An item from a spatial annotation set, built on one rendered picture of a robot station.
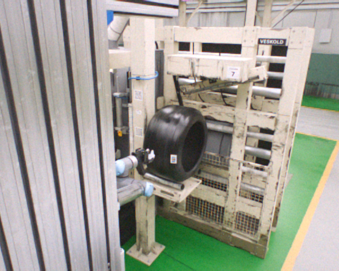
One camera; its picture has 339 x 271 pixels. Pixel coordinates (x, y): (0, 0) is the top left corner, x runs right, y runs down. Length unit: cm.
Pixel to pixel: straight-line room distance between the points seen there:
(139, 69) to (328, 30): 896
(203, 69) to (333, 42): 874
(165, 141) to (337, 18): 925
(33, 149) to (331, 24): 1038
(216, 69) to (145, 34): 54
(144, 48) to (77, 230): 158
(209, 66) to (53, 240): 169
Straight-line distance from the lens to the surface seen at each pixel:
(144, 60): 197
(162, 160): 183
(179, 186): 200
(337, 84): 1056
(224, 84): 213
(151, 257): 275
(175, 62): 214
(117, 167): 146
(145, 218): 249
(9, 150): 42
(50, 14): 42
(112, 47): 256
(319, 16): 1066
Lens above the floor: 194
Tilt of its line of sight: 21 degrees down
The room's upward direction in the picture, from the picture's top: 1 degrees clockwise
